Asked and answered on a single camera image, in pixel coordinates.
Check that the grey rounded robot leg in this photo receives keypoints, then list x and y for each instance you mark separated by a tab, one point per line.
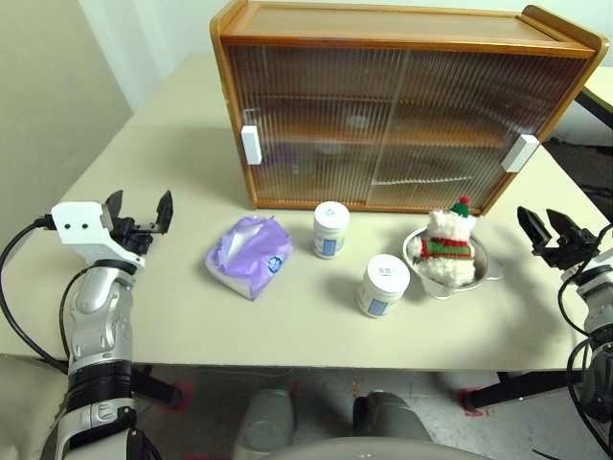
265	421
390	417

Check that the beige side table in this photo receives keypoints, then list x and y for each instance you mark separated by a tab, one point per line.
601	91

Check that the purple tissue pack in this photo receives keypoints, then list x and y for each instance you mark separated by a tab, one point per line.
254	259

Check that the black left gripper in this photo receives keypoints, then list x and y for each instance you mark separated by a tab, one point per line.
131	235

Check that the white plush bear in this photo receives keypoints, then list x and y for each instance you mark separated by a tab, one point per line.
447	254

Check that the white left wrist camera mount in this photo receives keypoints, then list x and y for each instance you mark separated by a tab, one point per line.
79	227

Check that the black table leg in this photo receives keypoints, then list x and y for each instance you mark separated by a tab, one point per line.
158	388
522	390

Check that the ribbed clear sliding door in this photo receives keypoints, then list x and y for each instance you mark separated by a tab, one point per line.
306	120
479	120

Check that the red tape floor marker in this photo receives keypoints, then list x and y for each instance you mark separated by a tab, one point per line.
467	407
184	397

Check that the metal bowl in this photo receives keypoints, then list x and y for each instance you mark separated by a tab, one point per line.
483	268

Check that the light grey robot torso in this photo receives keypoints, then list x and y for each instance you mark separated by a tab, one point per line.
373	450

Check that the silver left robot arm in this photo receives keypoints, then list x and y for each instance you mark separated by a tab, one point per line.
98	326

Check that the white plastic jar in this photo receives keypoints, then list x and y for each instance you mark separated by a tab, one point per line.
330	232
383	287

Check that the wooden cabinet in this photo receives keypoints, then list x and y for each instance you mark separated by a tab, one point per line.
383	24

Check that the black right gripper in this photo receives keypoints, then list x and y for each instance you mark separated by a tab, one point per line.
572	254

